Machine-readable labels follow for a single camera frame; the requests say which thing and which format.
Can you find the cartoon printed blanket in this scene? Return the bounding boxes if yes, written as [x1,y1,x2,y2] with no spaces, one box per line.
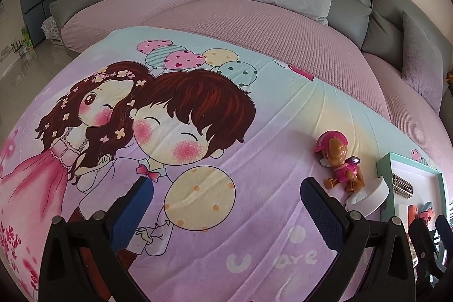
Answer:
[0,25,453,302]

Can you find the white wall charger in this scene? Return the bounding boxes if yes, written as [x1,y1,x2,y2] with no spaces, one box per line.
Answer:
[345,176,392,217]

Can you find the pink puppy toy figure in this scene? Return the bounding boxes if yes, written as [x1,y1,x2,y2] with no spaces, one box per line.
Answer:
[315,130,365,194]

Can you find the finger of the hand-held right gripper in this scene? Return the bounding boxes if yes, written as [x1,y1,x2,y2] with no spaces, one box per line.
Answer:
[435,215,453,253]
[410,217,441,269]

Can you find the gold patterned lighter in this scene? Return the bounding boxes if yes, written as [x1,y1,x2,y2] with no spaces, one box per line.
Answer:
[392,173,415,199]

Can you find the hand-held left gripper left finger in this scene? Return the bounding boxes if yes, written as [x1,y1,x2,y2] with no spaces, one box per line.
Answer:
[38,176,154,302]

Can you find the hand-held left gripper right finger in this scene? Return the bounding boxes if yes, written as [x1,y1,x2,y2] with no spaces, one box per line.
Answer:
[300,177,415,302]

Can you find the teal box lid tray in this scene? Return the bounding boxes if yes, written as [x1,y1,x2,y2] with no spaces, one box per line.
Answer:
[376,153,447,235]

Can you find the pink sofa cover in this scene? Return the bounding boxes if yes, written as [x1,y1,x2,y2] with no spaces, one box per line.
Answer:
[60,0,443,161]

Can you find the pink and blue plastic case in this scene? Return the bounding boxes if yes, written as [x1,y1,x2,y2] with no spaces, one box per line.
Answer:
[420,202,437,223]

